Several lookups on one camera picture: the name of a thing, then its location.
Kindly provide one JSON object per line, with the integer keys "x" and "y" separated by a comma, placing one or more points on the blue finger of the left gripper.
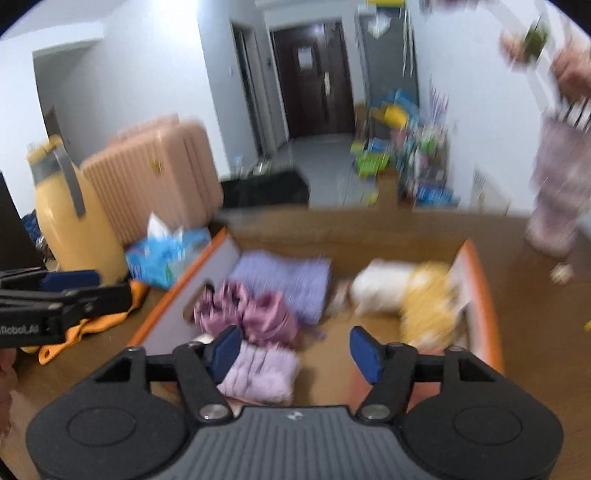
{"x": 71, "y": 280}

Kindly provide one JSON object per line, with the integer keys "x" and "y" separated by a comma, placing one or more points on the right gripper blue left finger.
{"x": 222, "y": 352}

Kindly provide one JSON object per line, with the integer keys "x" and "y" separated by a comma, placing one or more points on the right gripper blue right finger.
{"x": 367, "y": 353}

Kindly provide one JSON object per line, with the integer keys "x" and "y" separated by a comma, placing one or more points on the lilac towel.
{"x": 262, "y": 376}

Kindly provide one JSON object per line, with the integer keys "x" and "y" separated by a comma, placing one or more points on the pink satin cloth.
{"x": 265, "y": 319}

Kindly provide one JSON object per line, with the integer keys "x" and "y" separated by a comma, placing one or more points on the small snack packet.
{"x": 339, "y": 302}

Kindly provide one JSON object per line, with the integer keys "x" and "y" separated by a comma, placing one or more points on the person left hand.
{"x": 8, "y": 381}

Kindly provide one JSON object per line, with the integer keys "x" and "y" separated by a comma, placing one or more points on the black paper shopping bag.
{"x": 17, "y": 250}

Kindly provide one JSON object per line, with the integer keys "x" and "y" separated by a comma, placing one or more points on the yellow thermos jug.
{"x": 71, "y": 217}

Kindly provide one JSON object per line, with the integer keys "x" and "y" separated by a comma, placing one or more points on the red orange cardboard box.
{"x": 328, "y": 375}

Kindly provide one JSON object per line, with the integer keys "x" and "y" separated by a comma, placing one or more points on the blue tissue pack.
{"x": 163, "y": 255}

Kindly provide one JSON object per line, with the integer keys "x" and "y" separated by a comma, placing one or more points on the pink ribbed suitcase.
{"x": 164, "y": 168}

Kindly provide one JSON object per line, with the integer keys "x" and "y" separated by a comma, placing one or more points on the blue white package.
{"x": 428, "y": 196}

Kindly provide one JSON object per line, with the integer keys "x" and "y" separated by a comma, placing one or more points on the black bag on floor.
{"x": 276, "y": 188}

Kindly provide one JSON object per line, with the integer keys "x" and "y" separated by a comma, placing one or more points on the small brown cardboard box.
{"x": 388, "y": 189}

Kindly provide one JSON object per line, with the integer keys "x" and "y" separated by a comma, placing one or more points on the white leaning board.
{"x": 486, "y": 197}

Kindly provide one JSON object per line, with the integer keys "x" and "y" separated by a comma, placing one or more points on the fallen pink petal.
{"x": 562, "y": 274}

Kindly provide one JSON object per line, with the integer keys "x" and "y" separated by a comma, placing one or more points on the yellow blue bag pile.
{"x": 397, "y": 111}

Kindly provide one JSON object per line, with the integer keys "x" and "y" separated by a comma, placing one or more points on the purple decorative stems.
{"x": 438, "y": 105}

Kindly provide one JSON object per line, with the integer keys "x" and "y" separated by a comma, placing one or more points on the textured pink vase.
{"x": 561, "y": 177}

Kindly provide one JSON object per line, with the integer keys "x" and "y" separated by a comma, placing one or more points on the dark brown entrance door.
{"x": 315, "y": 83}

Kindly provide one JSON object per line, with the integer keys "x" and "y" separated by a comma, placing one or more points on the grey refrigerator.
{"x": 388, "y": 54}

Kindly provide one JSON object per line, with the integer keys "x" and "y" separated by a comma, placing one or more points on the yellow box on refrigerator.
{"x": 388, "y": 3}

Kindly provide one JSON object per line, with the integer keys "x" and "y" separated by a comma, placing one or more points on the dried pink roses bouquet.
{"x": 535, "y": 47}

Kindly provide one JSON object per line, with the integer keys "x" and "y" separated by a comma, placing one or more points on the orange strap cloth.
{"x": 90, "y": 326}

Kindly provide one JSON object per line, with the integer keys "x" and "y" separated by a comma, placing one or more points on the metal wire storage rack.
{"x": 423, "y": 158}

